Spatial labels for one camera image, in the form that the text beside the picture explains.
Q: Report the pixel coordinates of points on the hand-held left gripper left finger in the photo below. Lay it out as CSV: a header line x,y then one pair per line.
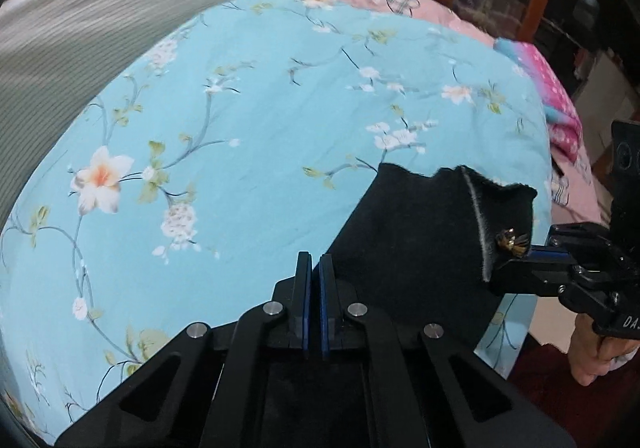
x,y
304,293

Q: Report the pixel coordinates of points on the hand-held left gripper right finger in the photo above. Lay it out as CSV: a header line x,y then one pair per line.
x,y
326,293

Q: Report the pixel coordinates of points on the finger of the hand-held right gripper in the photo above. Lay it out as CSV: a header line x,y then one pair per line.
x,y
550,254
530,278

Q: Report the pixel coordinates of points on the black pants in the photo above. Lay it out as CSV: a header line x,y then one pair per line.
x,y
425,238

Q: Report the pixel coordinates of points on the person's right hand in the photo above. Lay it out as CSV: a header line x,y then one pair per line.
x,y
587,353

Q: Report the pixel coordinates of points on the blue floral bed sheet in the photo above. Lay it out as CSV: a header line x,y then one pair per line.
x,y
250,153

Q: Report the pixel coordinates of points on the pink dotted cloth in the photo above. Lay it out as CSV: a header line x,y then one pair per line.
x,y
550,88

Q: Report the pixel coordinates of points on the white striped quilt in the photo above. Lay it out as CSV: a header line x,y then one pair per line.
x,y
100,18

